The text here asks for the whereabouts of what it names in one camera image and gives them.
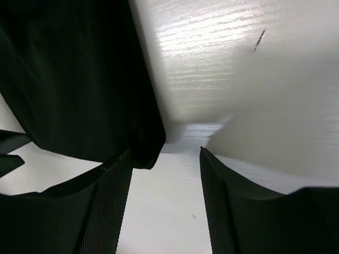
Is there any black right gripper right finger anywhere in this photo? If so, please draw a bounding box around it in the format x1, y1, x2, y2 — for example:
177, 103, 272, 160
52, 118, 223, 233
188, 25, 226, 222
200, 148, 338, 253

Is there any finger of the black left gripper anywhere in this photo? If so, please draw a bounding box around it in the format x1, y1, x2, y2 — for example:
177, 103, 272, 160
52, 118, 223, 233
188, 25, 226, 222
0, 130, 30, 154
0, 155, 25, 177

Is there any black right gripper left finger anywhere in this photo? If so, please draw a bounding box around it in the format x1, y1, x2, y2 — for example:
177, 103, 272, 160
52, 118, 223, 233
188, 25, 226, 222
1, 150, 132, 253

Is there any black t shirt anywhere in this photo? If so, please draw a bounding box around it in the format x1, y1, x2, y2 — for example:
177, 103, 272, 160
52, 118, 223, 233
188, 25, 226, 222
1, 1, 165, 169

